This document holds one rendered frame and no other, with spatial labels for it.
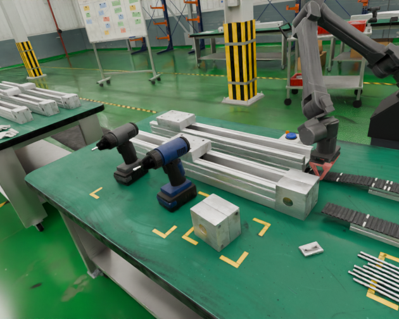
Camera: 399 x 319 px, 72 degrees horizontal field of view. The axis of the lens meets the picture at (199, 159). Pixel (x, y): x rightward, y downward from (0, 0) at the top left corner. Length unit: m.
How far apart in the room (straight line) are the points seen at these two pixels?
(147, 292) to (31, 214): 1.24
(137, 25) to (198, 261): 5.83
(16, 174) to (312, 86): 1.92
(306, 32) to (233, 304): 0.88
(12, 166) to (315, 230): 1.92
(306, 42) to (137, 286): 1.27
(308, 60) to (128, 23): 5.59
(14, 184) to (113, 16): 4.91
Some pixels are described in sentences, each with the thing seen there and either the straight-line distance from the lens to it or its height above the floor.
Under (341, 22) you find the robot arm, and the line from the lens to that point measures 1.26.
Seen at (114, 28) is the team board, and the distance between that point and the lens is 6.62.
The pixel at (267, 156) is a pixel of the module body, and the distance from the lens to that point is 1.03.
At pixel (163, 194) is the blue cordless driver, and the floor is 0.83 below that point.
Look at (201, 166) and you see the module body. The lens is 0.97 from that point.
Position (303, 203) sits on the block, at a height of 0.84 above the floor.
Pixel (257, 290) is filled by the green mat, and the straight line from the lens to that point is 0.69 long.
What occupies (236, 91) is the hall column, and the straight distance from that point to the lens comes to 4.25.
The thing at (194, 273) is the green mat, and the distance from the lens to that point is 0.73.
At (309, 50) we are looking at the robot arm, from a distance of 1.05.
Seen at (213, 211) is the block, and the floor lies 0.87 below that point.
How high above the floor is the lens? 1.35
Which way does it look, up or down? 29 degrees down
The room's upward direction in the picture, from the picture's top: 8 degrees counter-clockwise
